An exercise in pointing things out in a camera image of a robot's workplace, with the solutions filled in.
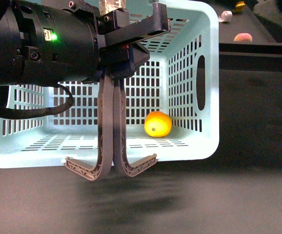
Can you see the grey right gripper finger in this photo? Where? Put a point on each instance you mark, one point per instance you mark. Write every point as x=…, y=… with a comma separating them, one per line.
x=120, y=158

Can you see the light blue plastic basket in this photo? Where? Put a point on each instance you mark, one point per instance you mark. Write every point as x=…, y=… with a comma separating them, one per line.
x=181, y=79

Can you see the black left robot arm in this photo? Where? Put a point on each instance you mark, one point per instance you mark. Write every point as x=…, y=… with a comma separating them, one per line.
x=63, y=40

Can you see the pink peach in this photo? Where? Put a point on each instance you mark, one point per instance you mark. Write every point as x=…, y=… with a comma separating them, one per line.
x=243, y=37

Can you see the yellow star fruit right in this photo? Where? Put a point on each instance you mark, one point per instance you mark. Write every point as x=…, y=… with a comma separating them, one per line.
x=239, y=7

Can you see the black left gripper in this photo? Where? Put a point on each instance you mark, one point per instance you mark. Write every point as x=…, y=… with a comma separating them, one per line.
x=119, y=41

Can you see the yellow mango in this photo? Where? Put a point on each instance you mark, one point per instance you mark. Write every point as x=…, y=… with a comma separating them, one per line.
x=157, y=124

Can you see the black fruit display tray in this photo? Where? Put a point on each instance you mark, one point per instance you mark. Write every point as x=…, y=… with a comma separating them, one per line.
x=266, y=34

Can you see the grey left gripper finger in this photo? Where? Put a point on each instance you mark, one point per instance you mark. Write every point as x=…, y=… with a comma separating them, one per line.
x=105, y=137

